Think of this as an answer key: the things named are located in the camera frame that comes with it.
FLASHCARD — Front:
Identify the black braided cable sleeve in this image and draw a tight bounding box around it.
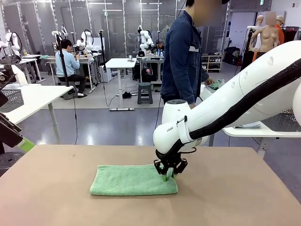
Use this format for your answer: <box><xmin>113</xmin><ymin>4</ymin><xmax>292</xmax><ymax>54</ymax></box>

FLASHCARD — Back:
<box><xmin>173</xmin><ymin>56</ymin><xmax>301</xmax><ymax>153</ymax></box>

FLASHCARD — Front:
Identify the grey plastic step stool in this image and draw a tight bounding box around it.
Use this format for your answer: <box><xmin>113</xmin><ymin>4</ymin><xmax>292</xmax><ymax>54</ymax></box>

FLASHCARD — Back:
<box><xmin>0</xmin><ymin>150</ymin><xmax>26</xmax><ymax>170</ymax></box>
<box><xmin>137</xmin><ymin>82</ymin><xmax>154</xmax><ymax>105</ymax></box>

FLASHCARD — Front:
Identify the clothes rack with garments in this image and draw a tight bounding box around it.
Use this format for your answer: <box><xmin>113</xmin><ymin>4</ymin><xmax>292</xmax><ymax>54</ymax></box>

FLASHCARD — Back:
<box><xmin>281</xmin><ymin>25</ymin><xmax>301</xmax><ymax>41</ymax></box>

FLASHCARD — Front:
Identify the seated person in cap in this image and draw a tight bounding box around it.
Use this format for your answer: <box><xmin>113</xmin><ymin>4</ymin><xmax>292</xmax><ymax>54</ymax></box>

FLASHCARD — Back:
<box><xmin>154</xmin><ymin>39</ymin><xmax>166</xmax><ymax>52</ymax></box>

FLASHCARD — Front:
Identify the steel tread plate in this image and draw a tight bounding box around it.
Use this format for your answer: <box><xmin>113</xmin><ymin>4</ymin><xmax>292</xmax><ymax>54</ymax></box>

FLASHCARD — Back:
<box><xmin>260</xmin><ymin>108</ymin><xmax>301</xmax><ymax>132</ymax></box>

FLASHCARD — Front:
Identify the pale green cloth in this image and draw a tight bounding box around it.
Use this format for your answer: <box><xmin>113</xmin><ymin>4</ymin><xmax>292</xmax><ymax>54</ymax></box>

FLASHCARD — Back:
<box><xmin>206</xmin><ymin>79</ymin><xmax>226</xmax><ymax>90</ymax></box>

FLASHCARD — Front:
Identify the black hanging cable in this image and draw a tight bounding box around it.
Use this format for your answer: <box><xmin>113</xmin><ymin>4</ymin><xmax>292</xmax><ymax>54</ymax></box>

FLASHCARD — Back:
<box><xmin>154</xmin><ymin>98</ymin><xmax>163</xmax><ymax>129</ymax></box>

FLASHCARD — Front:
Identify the black computer tower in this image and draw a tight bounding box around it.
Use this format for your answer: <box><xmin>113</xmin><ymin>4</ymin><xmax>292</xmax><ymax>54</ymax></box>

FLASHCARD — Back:
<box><xmin>133</xmin><ymin>63</ymin><xmax>155</xmax><ymax>82</ymax></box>

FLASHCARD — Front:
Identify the white side table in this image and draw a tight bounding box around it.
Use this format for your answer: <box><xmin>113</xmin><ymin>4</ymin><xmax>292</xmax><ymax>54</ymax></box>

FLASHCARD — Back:
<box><xmin>199</xmin><ymin>83</ymin><xmax>301</xmax><ymax>155</ymax></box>

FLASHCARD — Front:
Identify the wooden shoe rack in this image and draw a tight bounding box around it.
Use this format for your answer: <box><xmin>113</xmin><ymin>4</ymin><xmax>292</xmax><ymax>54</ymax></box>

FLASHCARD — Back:
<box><xmin>201</xmin><ymin>55</ymin><xmax>223</xmax><ymax>73</ymax></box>

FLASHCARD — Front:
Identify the grey perforated metal basket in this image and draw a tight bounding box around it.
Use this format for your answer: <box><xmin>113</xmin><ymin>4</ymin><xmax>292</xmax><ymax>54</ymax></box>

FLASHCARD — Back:
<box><xmin>0</xmin><ymin>84</ymin><xmax>25</xmax><ymax>113</ymax></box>

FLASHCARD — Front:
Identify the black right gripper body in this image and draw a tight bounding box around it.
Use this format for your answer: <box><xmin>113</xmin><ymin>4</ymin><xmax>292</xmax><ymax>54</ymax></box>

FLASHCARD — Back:
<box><xmin>155</xmin><ymin>150</ymin><xmax>187</xmax><ymax>166</ymax></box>

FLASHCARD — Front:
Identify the white desk with robot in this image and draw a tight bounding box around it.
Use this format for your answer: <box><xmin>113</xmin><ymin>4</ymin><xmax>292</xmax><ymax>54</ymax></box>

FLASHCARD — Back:
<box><xmin>45</xmin><ymin>54</ymin><xmax>97</xmax><ymax>92</ymax></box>

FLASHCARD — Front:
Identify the seated person light blue shirt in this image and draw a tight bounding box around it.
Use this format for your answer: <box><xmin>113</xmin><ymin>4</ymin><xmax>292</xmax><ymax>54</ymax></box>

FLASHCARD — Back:
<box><xmin>55</xmin><ymin>39</ymin><xmax>88</xmax><ymax>98</ymax></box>

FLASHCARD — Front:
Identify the white work table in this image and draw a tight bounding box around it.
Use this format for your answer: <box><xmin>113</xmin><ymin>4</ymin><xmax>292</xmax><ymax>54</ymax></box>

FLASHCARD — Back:
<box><xmin>0</xmin><ymin>83</ymin><xmax>75</xmax><ymax>132</ymax></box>

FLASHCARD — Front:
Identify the black tripod stand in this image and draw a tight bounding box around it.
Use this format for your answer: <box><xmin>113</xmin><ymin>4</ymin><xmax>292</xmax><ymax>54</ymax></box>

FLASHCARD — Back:
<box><xmin>98</xmin><ymin>29</ymin><xmax>108</xmax><ymax>73</ymax></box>
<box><xmin>53</xmin><ymin>32</ymin><xmax>71</xmax><ymax>88</ymax></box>

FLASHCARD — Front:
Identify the green terry towel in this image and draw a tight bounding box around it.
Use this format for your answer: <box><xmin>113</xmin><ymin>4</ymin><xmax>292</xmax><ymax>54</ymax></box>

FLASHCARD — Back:
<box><xmin>89</xmin><ymin>164</ymin><xmax>179</xmax><ymax>196</ymax></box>

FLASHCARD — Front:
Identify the thin black floor cable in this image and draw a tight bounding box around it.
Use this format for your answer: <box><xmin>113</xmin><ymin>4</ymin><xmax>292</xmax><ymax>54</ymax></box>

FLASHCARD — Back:
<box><xmin>71</xmin><ymin>93</ymin><xmax>79</xmax><ymax>145</ymax></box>

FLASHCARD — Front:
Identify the white desk with bottles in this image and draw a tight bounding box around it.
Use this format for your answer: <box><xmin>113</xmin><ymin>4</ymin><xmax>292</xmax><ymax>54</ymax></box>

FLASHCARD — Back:
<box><xmin>135</xmin><ymin>54</ymin><xmax>165</xmax><ymax>83</ymax></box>

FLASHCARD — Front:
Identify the bare beige mannequin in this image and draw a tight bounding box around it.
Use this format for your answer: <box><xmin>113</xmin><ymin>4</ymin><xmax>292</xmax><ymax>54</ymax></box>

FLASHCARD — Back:
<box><xmin>248</xmin><ymin>11</ymin><xmax>281</xmax><ymax>62</ymax></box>

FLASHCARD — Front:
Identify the mannequin in orange shirt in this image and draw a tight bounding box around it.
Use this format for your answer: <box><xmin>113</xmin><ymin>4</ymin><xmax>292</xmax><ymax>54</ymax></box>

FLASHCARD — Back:
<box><xmin>274</xmin><ymin>15</ymin><xmax>286</xmax><ymax>45</ymax></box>

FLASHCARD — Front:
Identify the black bag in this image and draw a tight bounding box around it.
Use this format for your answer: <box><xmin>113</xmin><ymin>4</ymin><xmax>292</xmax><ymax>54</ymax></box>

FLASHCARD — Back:
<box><xmin>224</xmin><ymin>46</ymin><xmax>241</xmax><ymax>66</ymax></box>

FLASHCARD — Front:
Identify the person's right forearm denim sleeve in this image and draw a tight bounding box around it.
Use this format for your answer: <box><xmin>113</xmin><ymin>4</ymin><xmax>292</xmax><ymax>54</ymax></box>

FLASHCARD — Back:
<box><xmin>188</xmin><ymin>50</ymin><xmax>210</xmax><ymax>82</ymax></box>

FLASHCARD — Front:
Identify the person in denim jacket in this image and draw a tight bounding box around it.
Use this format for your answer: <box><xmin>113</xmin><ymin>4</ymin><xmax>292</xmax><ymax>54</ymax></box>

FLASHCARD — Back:
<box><xmin>160</xmin><ymin>0</ymin><xmax>224</xmax><ymax>110</ymax></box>

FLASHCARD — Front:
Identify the white standing desk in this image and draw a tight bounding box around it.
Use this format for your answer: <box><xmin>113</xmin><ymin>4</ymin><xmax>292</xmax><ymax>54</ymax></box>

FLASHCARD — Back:
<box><xmin>105</xmin><ymin>58</ymin><xmax>137</xmax><ymax>112</ymax></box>

